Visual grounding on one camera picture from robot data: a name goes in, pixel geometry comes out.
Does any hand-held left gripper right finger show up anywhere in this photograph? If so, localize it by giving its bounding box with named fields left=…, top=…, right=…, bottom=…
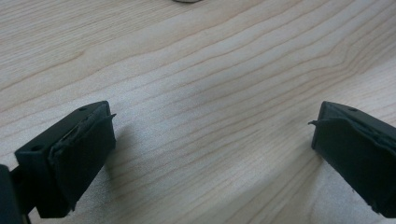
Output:
left=307, top=100, right=396, bottom=219

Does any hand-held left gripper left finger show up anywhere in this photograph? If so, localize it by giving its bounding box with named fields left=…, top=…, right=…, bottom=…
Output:
left=14, top=100, right=118, bottom=219

